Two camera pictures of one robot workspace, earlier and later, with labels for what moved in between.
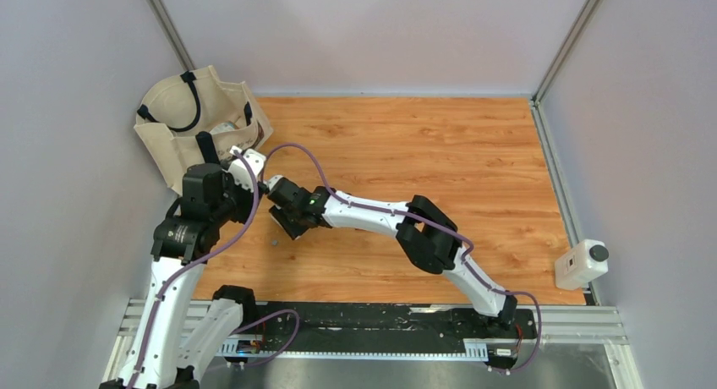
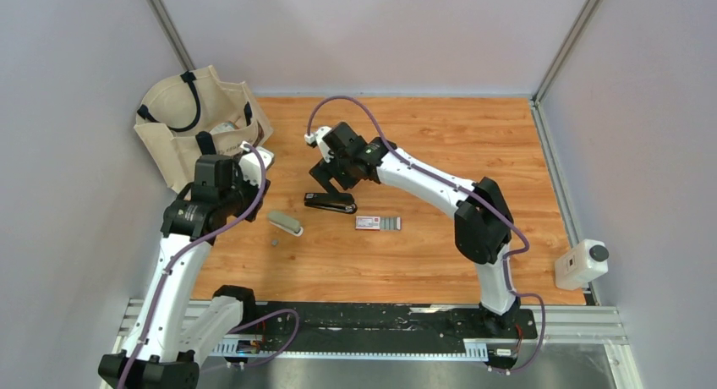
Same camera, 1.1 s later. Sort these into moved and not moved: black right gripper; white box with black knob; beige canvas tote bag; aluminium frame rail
Moved: black right gripper
Not moved: white box with black knob; beige canvas tote bag; aluminium frame rail
